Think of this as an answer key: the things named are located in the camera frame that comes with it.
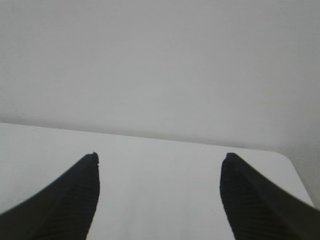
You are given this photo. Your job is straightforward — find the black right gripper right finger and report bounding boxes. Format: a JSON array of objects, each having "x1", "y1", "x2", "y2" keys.
[{"x1": 219, "y1": 153, "x2": 320, "y2": 240}]

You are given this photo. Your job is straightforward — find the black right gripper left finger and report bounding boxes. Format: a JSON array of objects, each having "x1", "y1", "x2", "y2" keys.
[{"x1": 0, "y1": 152, "x2": 100, "y2": 240}]

